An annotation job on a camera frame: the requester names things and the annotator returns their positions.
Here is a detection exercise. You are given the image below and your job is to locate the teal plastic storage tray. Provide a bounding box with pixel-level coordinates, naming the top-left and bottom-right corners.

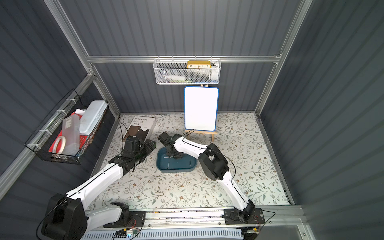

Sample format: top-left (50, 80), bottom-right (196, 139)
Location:
top-left (156, 147), bottom-right (198, 173)

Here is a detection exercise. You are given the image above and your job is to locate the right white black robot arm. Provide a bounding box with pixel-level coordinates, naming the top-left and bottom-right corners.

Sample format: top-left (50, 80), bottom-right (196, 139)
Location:
top-left (158, 132), bottom-right (256, 223)

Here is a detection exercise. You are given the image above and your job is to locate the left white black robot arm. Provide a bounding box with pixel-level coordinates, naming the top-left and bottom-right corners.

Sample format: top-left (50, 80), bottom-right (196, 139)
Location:
top-left (36, 136), bottom-right (157, 240)

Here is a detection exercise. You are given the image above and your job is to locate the red box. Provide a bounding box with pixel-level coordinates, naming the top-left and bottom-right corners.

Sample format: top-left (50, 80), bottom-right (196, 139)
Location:
top-left (49, 109), bottom-right (100, 153)

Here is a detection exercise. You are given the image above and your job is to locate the interior design trends book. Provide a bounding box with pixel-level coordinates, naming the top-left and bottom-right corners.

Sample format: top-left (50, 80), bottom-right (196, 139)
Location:
top-left (124, 116), bottom-right (156, 142)

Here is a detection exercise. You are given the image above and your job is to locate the wooden easel stand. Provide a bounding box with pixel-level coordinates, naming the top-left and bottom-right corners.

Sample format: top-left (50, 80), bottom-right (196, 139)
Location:
top-left (185, 129), bottom-right (218, 142)

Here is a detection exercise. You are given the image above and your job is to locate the floral patterned table mat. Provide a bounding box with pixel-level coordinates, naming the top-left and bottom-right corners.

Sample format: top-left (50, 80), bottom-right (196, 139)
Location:
top-left (89, 113), bottom-right (289, 210)

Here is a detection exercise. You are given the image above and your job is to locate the white plastic case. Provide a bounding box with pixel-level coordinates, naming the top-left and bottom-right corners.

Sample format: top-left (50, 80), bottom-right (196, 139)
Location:
top-left (79, 100), bottom-right (108, 136)

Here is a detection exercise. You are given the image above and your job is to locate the white marker pen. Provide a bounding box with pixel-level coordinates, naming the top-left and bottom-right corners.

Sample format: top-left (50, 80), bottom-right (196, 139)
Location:
top-left (165, 75), bottom-right (192, 84)

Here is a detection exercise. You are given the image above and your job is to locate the translucent plastic container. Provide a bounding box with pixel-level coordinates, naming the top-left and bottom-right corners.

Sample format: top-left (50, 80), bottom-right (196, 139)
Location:
top-left (62, 114), bottom-right (80, 156)

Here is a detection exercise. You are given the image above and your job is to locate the white tape roll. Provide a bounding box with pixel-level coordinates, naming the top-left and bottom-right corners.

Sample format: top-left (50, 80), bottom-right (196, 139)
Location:
top-left (52, 136), bottom-right (67, 154)

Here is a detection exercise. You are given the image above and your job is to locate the yellow clock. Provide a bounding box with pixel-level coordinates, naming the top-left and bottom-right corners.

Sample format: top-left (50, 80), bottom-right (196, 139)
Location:
top-left (187, 60), bottom-right (212, 69)

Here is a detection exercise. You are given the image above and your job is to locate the white board with blue frame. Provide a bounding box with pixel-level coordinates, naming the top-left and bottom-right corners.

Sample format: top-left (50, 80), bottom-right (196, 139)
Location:
top-left (184, 86), bottom-right (220, 132)

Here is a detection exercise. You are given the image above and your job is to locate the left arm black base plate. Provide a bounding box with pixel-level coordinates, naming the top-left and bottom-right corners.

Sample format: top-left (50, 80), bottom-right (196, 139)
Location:
top-left (103, 211), bottom-right (146, 228)

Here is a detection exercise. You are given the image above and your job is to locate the black wire wall basket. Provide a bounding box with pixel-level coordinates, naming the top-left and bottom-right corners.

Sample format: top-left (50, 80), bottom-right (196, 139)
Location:
top-left (25, 90), bottom-right (109, 165)

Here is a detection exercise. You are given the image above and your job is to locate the white wire mesh basket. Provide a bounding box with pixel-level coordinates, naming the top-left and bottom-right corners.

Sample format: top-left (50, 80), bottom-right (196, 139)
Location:
top-left (153, 59), bottom-right (222, 85)

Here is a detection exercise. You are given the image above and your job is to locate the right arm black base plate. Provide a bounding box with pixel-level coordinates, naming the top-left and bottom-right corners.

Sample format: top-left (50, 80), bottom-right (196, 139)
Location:
top-left (222, 208), bottom-right (266, 225)

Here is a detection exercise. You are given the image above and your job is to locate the aluminium front rail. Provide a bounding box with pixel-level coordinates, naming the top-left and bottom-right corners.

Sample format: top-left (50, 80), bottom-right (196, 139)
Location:
top-left (59, 205), bottom-right (307, 232)

